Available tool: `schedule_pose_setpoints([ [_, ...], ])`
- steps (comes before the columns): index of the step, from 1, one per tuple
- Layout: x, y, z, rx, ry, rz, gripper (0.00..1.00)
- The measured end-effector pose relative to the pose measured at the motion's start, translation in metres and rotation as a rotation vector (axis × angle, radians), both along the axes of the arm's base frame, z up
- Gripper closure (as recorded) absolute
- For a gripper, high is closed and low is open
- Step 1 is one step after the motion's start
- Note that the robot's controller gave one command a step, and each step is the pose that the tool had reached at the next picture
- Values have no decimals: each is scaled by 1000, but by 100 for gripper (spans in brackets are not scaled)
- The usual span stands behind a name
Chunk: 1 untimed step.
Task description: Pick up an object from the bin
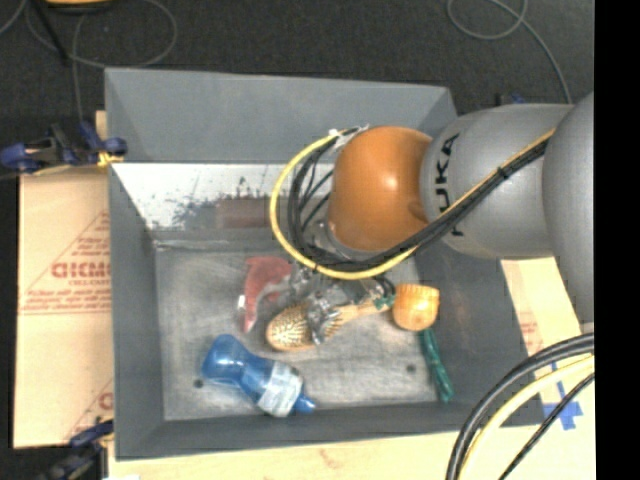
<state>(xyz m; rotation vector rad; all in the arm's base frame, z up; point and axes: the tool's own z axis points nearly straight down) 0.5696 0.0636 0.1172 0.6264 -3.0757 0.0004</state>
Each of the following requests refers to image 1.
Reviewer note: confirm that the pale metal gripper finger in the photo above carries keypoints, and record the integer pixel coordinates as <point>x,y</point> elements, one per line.
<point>325,326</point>
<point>304,285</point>

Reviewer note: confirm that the wooden hairbrush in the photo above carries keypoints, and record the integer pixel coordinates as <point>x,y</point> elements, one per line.
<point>287,330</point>

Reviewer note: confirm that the red clear plastic packet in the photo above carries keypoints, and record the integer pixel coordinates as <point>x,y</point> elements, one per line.
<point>260,278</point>

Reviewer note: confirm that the orange ribbed ball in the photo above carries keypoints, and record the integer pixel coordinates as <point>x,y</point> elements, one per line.
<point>416,307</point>

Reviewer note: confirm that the blue plastic bottle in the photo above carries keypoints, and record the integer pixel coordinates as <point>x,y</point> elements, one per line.
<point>250,370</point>

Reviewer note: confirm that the grey metal bin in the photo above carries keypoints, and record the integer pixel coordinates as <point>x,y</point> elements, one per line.
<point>200,128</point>

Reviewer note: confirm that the brown cardboard board red print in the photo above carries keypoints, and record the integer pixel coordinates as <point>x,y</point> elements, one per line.
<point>60,318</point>

